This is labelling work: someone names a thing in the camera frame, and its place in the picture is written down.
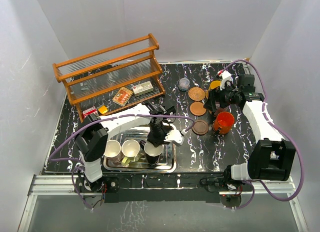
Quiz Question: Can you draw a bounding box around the black white mug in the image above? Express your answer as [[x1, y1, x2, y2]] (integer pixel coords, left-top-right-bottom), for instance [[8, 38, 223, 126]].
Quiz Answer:
[[139, 140, 163, 166]]

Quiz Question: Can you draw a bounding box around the purple mug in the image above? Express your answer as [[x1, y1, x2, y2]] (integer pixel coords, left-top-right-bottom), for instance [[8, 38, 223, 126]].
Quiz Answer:
[[211, 107, 229, 117]]

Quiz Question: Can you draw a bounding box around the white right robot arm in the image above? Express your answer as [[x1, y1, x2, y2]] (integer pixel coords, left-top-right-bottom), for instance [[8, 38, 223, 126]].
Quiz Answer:
[[204, 70, 296, 191]]

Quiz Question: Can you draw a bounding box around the orange-red mug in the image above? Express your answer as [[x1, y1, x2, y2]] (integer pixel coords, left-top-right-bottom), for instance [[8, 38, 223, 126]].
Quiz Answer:
[[212, 112, 235, 135]]

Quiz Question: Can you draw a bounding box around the silver metal tray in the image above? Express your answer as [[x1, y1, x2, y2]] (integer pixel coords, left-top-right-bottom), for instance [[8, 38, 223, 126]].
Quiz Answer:
[[103, 126, 177, 173]]

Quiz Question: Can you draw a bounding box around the woven rattan coaster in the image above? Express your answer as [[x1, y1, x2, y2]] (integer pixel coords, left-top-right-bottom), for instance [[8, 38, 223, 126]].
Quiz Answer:
[[188, 87, 205, 101]]

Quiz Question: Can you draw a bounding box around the dark wooden coaster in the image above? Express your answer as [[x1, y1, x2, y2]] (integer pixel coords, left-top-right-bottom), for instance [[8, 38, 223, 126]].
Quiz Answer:
[[192, 120, 209, 135]]

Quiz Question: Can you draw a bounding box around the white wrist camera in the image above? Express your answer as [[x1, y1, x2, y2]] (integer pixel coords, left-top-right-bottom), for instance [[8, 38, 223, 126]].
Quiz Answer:
[[163, 125, 187, 146], [217, 70, 232, 90]]

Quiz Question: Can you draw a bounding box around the pink handled white mug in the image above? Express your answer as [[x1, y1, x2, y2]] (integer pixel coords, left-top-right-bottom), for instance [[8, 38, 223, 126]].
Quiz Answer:
[[103, 140, 123, 163]]

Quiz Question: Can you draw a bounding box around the red white small box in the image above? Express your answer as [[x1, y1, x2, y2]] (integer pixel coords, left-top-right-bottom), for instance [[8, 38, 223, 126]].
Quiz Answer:
[[82, 106, 99, 119]]

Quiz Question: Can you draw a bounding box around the small clear plastic jar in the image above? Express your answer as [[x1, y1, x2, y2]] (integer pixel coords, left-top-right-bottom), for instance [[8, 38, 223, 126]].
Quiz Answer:
[[179, 78, 190, 92]]

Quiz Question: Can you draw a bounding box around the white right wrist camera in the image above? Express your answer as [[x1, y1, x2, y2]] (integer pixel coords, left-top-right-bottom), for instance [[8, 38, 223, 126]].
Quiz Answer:
[[217, 70, 232, 90]]

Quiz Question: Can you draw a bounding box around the orange wooden shelf rack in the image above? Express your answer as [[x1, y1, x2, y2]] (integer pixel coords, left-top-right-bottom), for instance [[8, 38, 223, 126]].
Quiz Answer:
[[52, 33, 165, 121]]

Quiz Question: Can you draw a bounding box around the yellow mug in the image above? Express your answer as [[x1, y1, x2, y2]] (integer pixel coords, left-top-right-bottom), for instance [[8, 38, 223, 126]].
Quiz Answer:
[[205, 80, 221, 99]]

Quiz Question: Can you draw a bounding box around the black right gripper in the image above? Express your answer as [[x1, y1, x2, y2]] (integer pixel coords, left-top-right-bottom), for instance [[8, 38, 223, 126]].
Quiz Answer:
[[203, 81, 241, 112]]

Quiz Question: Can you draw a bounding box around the yellow small block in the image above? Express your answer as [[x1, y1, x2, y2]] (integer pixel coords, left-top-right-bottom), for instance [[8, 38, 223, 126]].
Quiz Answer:
[[97, 105, 109, 115]]

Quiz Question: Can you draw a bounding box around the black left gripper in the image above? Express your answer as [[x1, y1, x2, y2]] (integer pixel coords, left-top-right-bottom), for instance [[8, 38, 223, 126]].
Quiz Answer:
[[147, 122, 173, 147]]

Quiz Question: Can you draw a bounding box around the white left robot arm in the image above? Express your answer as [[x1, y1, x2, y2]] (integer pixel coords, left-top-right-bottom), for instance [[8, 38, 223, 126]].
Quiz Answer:
[[74, 100, 184, 192]]

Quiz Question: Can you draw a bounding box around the white cardboard box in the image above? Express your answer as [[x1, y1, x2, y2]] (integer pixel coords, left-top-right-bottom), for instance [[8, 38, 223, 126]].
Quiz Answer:
[[132, 81, 154, 97]]

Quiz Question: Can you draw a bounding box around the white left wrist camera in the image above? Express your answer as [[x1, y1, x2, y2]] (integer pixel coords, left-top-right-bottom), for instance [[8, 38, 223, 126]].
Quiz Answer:
[[163, 125, 187, 146]]

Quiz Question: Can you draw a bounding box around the light wooden coaster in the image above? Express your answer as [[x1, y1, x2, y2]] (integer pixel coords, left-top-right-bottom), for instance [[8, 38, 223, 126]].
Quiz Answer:
[[189, 102, 207, 116]]

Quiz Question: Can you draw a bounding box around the green handled white mug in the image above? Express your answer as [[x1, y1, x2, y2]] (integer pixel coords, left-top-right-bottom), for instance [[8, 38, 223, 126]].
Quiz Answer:
[[121, 139, 141, 166]]

